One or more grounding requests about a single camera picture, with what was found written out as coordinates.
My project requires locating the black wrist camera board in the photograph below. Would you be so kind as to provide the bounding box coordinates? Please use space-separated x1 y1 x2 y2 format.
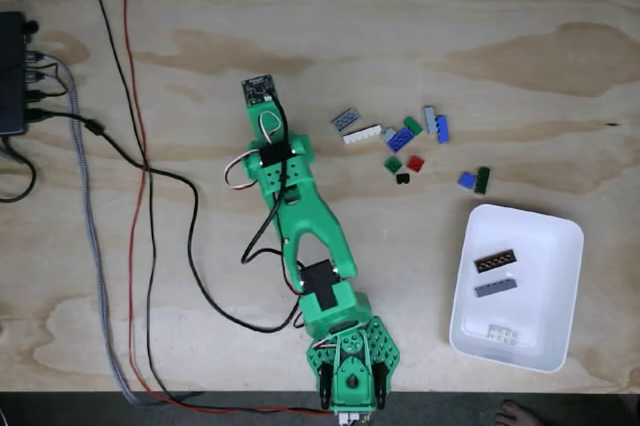
241 74 277 109

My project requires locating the person's foot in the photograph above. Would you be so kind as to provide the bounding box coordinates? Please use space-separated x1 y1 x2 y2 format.
494 398 544 426

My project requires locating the clear white lego brick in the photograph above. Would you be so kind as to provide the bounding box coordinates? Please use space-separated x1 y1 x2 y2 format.
485 324 520 346

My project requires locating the white plastic bin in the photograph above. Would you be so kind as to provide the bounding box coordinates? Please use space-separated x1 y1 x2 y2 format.
448 203 585 375

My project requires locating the black usb camera cable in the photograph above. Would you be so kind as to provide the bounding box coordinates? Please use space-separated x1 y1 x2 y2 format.
24 93 306 335

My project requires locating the black usb hub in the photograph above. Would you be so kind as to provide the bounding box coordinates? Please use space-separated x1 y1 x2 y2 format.
0 10 30 137

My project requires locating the red power wire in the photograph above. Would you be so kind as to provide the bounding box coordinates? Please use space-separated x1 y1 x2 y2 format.
107 0 334 417

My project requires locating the grey braided cable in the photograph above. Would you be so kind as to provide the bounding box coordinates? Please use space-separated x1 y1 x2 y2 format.
27 50 206 407

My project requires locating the dark green lego brick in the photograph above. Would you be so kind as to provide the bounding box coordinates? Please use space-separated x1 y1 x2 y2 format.
473 166 492 196

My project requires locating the white gripper servo cable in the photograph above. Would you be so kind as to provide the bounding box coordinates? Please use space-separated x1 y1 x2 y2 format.
258 110 284 140

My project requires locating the grey two-by-three lego brick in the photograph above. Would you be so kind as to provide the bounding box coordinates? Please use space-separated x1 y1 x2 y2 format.
330 108 362 133

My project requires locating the blue two-by-three lego brick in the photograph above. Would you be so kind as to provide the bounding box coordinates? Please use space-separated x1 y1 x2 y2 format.
387 126 415 153

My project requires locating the white long lego brick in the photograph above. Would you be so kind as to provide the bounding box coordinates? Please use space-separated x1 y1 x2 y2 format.
342 124 384 147

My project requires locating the brown long lego brick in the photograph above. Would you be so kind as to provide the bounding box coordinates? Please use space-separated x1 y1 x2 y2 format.
472 248 517 275

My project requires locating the white wrist servo cable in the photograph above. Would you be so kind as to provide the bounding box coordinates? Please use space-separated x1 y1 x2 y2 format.
224 148 261 192

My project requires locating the black looped cable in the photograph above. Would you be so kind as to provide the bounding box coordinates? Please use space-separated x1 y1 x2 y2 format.
0 138 39 205

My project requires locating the black power wire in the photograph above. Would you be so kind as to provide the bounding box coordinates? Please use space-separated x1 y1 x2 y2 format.
84 0 334 418

